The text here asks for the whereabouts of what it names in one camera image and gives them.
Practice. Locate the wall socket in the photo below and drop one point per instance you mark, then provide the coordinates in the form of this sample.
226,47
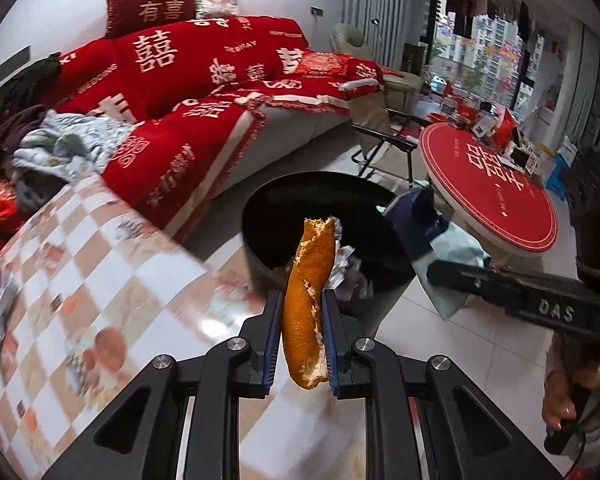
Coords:
317,10

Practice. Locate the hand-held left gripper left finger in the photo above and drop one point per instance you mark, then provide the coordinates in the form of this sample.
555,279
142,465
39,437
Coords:
272,350

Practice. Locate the orange peel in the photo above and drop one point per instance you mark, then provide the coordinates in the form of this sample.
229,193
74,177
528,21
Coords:
302,310

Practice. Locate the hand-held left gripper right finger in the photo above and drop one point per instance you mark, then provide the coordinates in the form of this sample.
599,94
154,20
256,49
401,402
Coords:
331,355

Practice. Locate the black trash bin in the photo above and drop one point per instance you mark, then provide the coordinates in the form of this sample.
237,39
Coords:
365,230

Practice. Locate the person's right hand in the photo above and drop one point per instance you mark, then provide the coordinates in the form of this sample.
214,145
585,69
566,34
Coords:
555,400

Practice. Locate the black folding chair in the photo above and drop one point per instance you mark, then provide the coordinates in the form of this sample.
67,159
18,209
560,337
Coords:
370,115

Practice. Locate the large window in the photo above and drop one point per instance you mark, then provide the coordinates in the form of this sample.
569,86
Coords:
480,50

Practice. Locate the crumpled silvery wrapper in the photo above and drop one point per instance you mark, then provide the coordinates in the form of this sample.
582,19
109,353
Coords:
352,272

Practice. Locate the red square cushion white characters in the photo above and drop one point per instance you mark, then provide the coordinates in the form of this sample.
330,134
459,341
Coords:
152,5

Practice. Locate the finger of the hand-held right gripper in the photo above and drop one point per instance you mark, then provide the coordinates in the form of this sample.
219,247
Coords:
460,277

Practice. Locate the grey wall panel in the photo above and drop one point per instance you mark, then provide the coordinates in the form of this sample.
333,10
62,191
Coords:
12,64

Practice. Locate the beige armchair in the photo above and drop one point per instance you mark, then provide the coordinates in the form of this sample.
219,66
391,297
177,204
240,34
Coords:
350,40

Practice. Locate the blue cardboard box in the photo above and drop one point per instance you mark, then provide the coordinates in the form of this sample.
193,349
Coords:
562,165

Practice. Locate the person's dark knit clothing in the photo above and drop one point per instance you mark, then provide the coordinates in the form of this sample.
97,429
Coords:
597,210

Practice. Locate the thin floor lamp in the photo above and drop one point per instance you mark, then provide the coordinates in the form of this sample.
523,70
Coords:
378,27

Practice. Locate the red covered sofa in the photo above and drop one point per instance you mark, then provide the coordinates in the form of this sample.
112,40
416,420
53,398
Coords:
180,85

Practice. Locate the red round table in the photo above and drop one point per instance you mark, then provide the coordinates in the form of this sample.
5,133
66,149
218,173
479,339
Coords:
480,200

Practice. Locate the dark blue and mint bag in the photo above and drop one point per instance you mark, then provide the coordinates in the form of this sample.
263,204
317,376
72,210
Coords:
420,210

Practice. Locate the white patterned cushion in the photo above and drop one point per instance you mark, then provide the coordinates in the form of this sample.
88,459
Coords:
217,0

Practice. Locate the black garment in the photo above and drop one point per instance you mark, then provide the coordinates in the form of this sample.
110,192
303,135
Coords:
25,85

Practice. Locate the pile of gift boxes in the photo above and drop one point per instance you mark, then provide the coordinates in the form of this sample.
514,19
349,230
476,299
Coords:
505,130

